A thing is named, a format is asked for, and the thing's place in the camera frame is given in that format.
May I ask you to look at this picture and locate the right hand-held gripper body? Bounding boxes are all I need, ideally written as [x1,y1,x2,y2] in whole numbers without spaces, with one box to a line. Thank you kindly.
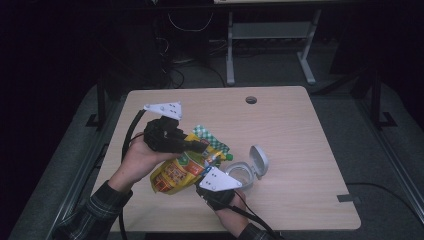
[195,166,243,211]

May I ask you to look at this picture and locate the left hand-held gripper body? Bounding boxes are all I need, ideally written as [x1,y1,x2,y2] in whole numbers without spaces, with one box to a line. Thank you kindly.
[143,101,188,155]

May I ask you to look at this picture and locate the yellow spout pouch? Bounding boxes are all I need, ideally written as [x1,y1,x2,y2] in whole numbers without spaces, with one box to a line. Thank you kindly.
[149,124,234,196]

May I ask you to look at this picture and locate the person's right hand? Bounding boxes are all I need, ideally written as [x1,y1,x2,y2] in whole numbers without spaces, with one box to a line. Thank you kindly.
[213,189,250,238]

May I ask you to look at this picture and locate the person's left hand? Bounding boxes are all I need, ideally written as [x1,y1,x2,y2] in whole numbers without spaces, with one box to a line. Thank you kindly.
[108,132,182,195]

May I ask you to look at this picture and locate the black metal stand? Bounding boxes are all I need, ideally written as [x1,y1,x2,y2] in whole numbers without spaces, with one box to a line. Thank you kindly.
[369,68,398,130]
[85,76,108,131]

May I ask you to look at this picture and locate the grey tape strip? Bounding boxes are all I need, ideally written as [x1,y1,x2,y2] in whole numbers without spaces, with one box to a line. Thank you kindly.
[336,194,362,205]

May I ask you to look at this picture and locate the left hand-held gripper cable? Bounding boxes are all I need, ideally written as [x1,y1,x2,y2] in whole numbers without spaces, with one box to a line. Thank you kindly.
[118,109,148,240]

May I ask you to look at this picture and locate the hand-held gripper cable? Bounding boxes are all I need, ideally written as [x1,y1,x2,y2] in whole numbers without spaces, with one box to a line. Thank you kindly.
[229,189,285,240]
[118,109,148,240]

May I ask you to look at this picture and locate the right hand-held gripper cable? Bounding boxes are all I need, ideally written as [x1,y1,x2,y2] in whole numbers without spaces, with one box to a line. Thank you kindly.
[229,189,285,240]

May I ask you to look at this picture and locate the white hanging cable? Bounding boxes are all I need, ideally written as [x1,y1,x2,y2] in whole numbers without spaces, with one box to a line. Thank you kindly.
[167,11,214,33]

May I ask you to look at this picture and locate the white desk frame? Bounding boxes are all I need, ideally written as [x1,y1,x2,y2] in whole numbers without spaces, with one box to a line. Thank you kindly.
[225,9,323,86]

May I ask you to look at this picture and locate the black floor cable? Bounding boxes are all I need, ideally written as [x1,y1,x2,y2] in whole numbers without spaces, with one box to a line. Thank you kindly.
[346,181,422,222]

